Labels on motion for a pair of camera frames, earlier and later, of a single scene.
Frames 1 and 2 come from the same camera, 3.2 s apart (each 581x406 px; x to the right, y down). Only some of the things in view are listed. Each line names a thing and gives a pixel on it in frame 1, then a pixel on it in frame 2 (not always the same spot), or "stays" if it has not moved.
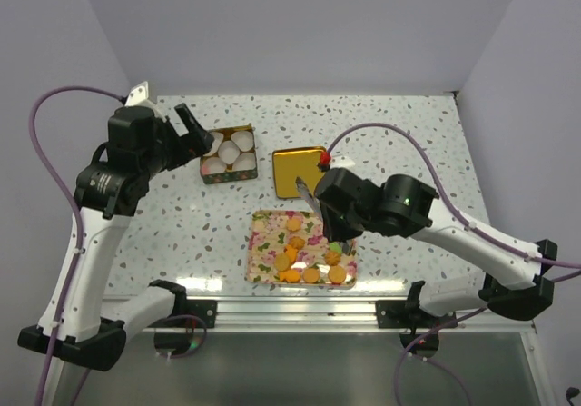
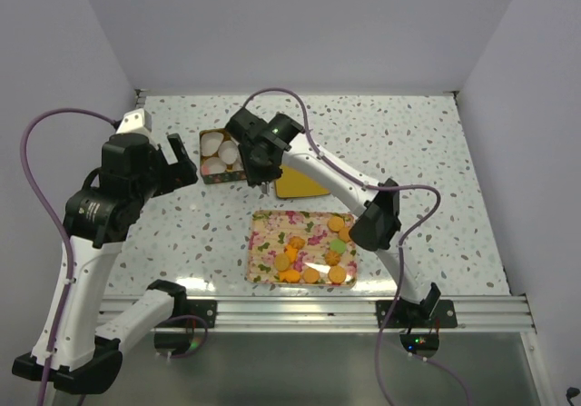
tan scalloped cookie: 297,241 stays
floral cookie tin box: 231,156 stays
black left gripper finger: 197,141 to 182,173
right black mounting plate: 395,314 stays
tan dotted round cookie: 282,262 stays
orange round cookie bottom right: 337,274 stays
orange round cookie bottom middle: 311,274 stays
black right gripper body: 345,225 to 256,169
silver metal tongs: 347,245 to 264,187
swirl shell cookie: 332,258 stays
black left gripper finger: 188,119 to 178,146
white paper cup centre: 228,152 stays
